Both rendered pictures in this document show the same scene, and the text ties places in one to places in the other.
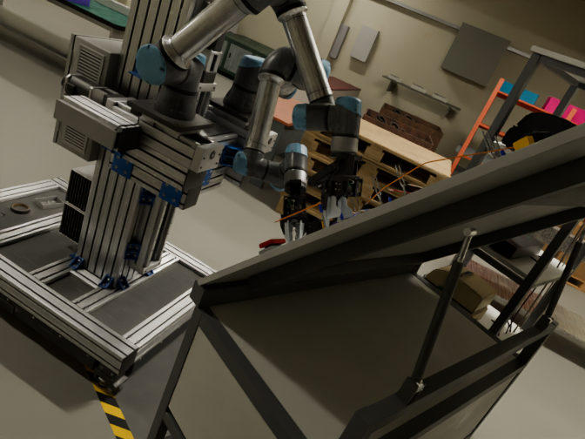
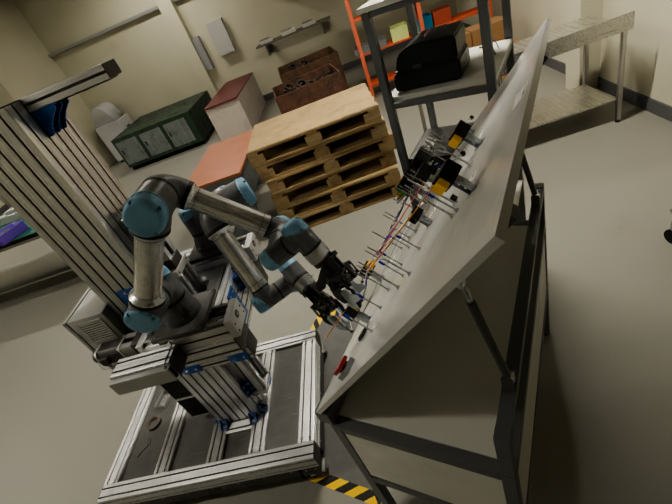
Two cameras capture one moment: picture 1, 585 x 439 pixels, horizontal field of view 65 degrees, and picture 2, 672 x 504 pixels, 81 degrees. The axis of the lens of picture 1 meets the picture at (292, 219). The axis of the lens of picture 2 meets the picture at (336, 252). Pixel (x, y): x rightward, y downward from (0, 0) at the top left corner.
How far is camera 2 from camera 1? 0.48 m
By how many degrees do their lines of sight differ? 11
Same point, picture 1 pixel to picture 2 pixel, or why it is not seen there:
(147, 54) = (133, 319)
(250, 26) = (135, 106)
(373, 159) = (317, 143)
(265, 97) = (228, 250)
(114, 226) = (222, 388)
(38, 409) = not seen: outside the picture
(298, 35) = (209, 208)
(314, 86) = (256, 227)
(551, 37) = not seen: outside the picture
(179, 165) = (225, 341)
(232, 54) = (147, 141)
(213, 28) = (154, 267)
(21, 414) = not seen: outside the picture
